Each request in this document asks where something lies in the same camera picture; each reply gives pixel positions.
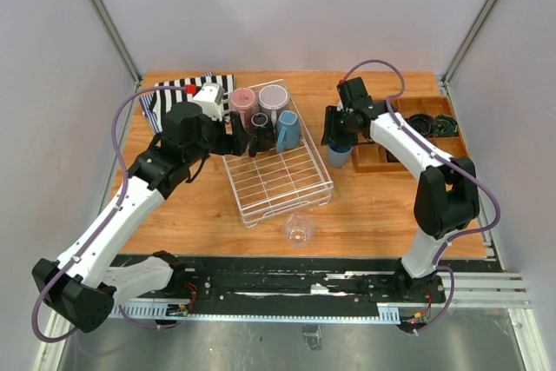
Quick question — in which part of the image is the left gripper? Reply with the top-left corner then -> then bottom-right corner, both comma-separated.
185,109 -> 251,165

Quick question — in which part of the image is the black white-lined mug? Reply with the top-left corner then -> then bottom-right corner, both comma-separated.
248,112 -> 275,157

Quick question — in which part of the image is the pink ghost mug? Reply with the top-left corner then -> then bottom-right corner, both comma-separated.
229,88 -> 259,130

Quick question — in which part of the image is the plain blue cup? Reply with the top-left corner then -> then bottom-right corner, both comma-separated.
327,142 -> 354,168

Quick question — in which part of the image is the blue floral mug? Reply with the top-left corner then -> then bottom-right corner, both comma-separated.
275,110 -> 301,153

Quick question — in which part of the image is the lilac grey mug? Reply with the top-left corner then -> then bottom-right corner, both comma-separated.
258,84 -> 290,125

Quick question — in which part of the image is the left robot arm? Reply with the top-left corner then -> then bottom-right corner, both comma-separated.
31,102 -> 253,333

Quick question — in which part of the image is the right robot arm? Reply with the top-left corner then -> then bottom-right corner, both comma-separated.
321,77 -> 480,301

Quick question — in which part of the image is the black white striped cloth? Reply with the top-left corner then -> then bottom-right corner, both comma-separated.
148,73 -> 235,118

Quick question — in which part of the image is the dark coiled item middle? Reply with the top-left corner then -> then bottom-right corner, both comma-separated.
407,113 -> 436,137

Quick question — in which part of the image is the dark coiled item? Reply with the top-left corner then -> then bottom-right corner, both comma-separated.
407,113 -> 436,137
434,114 -> 459,137

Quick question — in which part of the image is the wooden compartment tray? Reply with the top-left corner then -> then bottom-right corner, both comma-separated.
352,96 -> 468,173

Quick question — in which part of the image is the clear glass cup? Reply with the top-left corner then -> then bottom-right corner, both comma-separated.
283,212 -> 315,248

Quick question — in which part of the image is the dark coiled item right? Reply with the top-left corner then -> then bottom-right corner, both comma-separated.
434,114 -> 459,137

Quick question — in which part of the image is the white wire dish rack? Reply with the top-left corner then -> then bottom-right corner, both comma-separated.
205,79 -> 334,229

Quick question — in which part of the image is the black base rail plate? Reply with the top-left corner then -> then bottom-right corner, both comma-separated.
181,256 -> 446,313

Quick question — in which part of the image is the grey slotted cable duct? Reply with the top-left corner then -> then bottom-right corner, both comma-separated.
109,301 -> 401,327

